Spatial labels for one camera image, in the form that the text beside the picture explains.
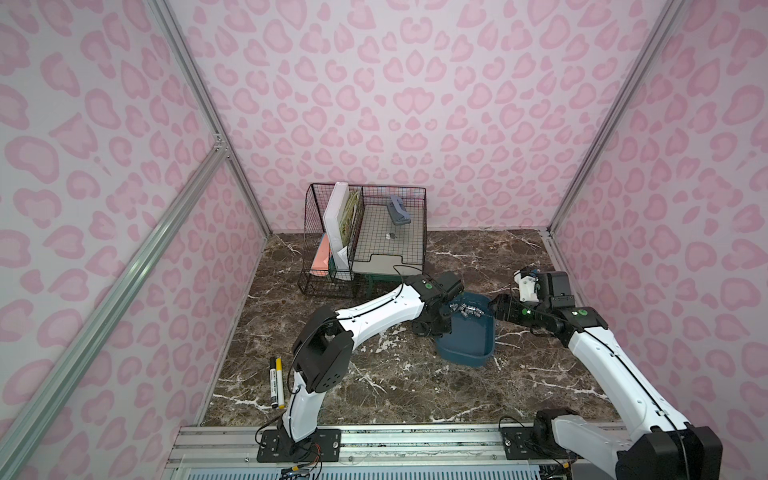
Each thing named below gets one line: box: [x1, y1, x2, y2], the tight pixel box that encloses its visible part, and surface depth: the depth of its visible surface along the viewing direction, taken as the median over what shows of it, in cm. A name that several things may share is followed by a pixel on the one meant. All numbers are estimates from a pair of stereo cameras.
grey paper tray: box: [351, 204, 424, 275], surface depth 97 cm
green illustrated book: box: [339, 189, 362, 247], surface depth 97 cm
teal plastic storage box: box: [436, 292, 495, 367], surface depth 92 cm
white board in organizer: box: [323, 182, 350, 270], surface depth 95 cm
